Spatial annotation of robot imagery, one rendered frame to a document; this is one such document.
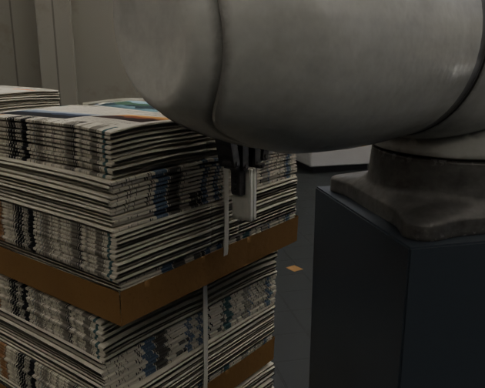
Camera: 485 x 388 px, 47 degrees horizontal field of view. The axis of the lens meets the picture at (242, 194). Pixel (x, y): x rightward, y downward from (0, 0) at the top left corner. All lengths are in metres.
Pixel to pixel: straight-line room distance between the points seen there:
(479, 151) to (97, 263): 0.42
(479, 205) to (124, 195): 0.36
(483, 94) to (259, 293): 0.60
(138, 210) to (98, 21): 5.22
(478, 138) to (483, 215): 0.06
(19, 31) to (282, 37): 5.62
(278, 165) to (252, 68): 0.57
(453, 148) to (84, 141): 0.38
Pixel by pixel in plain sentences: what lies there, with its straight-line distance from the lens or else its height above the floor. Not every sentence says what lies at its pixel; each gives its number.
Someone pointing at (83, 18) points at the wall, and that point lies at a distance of 5.83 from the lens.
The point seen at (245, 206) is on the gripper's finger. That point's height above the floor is 0.95.
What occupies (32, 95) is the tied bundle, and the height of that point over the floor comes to 1.05.
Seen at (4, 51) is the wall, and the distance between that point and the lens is 5.90.
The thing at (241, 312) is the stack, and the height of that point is 0.73.
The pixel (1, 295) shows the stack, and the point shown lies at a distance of 0.89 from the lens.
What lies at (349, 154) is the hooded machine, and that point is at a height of 0.17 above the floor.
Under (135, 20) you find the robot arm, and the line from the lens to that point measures 0.33.
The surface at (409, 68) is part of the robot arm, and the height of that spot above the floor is 1.13.
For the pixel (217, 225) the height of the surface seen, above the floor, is 0.91.
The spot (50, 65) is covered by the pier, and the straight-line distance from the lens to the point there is 5.60.
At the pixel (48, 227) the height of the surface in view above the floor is 0.93.
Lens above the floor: 1.14
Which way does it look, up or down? 14 degrees down
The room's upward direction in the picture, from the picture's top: straight up
